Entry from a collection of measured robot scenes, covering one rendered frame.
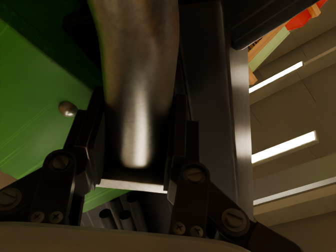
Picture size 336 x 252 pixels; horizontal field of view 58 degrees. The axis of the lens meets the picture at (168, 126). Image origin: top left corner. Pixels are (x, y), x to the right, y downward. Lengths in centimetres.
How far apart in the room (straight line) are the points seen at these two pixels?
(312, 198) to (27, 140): 440
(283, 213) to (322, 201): 56
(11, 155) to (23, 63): 8
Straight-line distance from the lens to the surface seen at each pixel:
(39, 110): 19
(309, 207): 463
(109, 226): 25
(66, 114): 18
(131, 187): 15
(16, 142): 22
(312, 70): 784
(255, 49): 301
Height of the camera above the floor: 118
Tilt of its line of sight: 18 degrees up
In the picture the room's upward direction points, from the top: 139 degrees clockwise
